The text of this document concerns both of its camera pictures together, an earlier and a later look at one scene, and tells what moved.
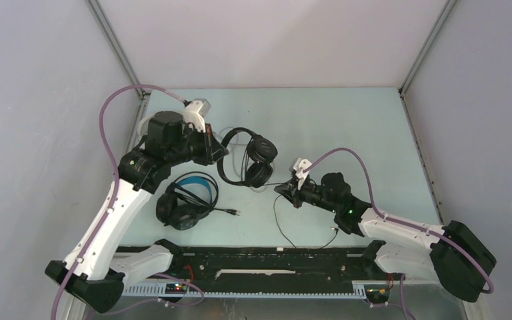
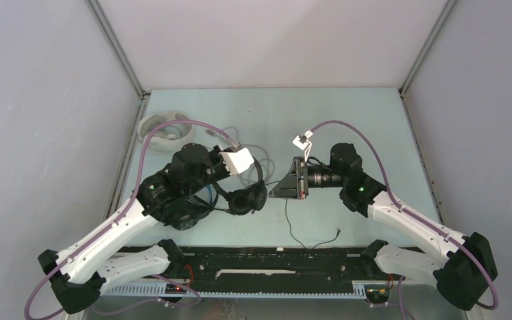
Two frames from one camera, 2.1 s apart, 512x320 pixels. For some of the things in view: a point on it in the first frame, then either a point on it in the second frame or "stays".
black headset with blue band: (188, 200) stays
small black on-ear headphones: (258, 158) → (248, 199)
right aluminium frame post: (445, 15) stays
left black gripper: (213, 151) → (217, 153)
